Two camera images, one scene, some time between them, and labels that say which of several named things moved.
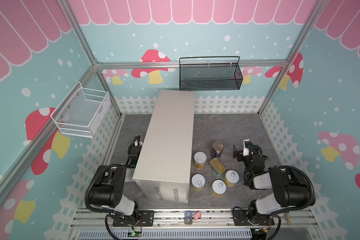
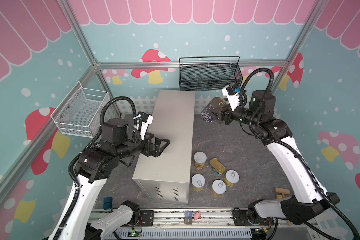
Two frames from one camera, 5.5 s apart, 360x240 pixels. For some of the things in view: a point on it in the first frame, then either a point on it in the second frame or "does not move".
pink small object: x=197 y=216 does not move
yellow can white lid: x=199 y=159 does not move
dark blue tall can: x=217 y=147 → x=215 y=104
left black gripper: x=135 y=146 → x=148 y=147
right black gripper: x=239 y=153 → x=226 y=111
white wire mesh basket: x=75 y=115 does not move
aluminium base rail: x=208 y=224 does not move
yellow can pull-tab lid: x=219 y=186 does not move
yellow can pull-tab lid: x=198 y=180 does not move
